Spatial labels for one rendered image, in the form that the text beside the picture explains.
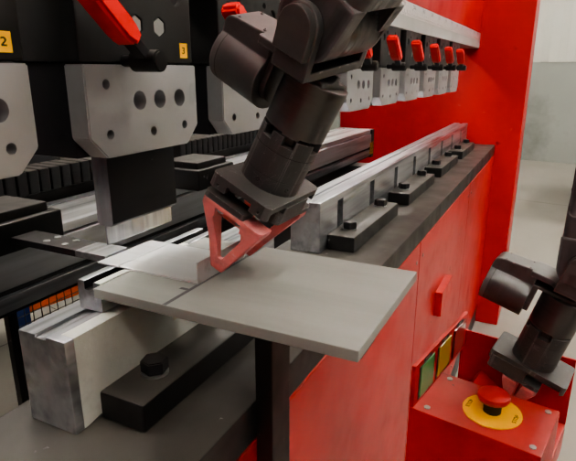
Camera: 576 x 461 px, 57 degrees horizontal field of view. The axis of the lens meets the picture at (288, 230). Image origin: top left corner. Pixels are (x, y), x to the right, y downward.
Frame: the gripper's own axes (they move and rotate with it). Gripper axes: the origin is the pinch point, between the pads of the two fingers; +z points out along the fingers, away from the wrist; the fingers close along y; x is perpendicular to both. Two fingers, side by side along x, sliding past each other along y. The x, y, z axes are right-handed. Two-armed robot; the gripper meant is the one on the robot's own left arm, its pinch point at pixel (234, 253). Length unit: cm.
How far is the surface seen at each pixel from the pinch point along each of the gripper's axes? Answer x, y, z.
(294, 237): -6.4, -41.2, 16.7
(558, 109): 32, -759, 20
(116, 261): -10.2, 4.1, 7.0
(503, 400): 32.8, -19.3, 6.4
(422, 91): -12, -109, -7
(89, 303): -8.0, 9.2, 8.8
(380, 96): -12, -70, -8
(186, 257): -4.9, -0.3, 4.3
